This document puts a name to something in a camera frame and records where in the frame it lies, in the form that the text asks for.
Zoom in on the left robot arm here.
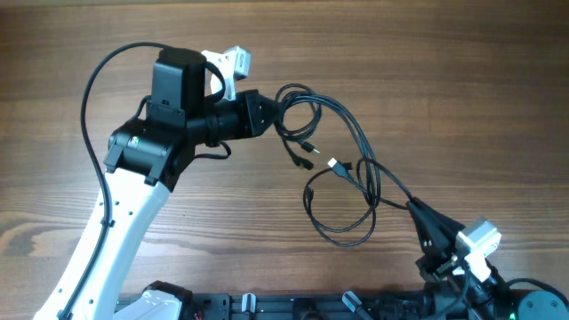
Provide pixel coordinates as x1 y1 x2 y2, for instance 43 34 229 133
36 45 280 319

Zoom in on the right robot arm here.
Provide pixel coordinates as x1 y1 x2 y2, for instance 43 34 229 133
406 197 568 319

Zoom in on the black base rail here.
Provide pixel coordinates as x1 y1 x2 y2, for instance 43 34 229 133
115 291 445 320

